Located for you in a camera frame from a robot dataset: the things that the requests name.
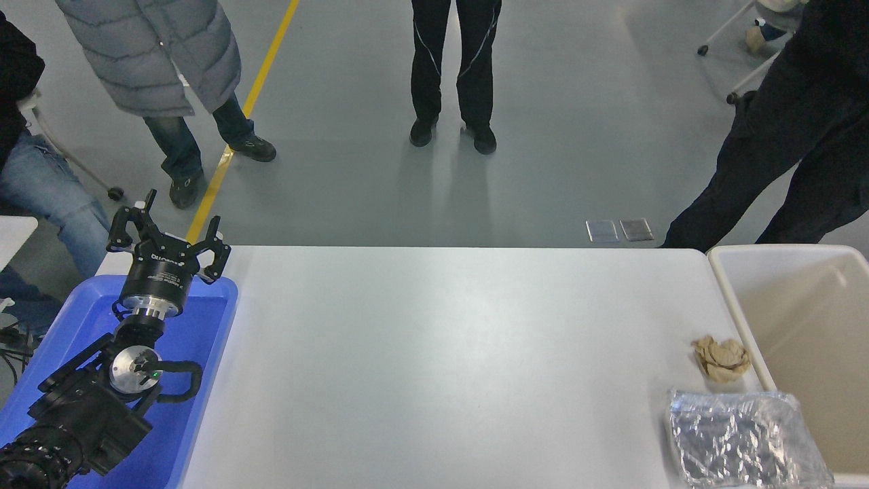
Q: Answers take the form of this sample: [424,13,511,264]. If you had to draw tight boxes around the small white table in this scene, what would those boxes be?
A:
[0,215,39,271]

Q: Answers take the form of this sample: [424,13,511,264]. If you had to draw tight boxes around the white chair frame with caster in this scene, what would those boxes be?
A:
[17,88,125,200]

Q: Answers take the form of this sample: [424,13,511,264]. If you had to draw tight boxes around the large pale bin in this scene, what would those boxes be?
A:
[707,244,869,488]

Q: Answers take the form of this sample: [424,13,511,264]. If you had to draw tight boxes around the blue plastic tray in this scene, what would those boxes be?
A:
[0,274,240,489]

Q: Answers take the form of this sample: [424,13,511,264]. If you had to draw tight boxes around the black cable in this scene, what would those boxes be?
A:
[0,327,33,389]

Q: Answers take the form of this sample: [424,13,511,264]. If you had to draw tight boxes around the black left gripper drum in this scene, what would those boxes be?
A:
[119,238,203,308]

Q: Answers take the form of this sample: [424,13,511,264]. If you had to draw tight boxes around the person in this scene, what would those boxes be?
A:
[409,0,503,155]
[0,12,113,338]
[56,0,278,209]
[745,0,805,52]
[662,0,869,251]

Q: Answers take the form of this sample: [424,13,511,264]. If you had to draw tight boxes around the white chair legs with casters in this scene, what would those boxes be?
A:
[697,0,781,104]

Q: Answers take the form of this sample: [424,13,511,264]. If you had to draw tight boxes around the crumpled tan paper ball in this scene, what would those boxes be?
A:
[691,336,752,382]

